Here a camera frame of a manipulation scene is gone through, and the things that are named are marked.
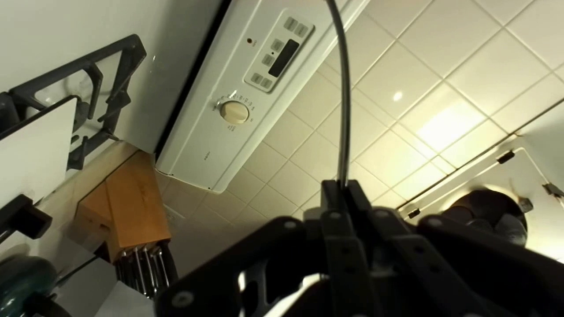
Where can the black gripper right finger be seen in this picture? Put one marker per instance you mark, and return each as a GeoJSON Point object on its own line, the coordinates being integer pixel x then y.
{"type": "Point", "coordinates": [411, 265]}

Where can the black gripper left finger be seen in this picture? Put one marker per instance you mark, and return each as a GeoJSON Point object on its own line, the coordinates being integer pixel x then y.
{"type": "Point", "coordinates": [331, 235]}

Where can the metal fork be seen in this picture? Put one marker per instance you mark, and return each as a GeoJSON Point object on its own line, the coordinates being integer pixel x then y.
{"type": "Point", "coordinates": [346, 117]}

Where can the white gas stove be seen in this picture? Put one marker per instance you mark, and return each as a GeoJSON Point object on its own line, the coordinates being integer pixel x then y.
{"type": "Point", "coordinates": [205, 135]}

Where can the wooden knife block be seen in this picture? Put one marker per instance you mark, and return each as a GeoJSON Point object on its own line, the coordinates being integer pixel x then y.
{"type": "Point", "coordinates": [134, 206]}

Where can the dark teal kettle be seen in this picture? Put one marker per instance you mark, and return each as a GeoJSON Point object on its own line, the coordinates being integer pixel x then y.
{"type": "Point", "coordinates": [23, 283]}

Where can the white cutting board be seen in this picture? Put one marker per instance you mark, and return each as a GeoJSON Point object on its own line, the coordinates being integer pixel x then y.
{"type": "Point", "coordinates": [28, 153]}

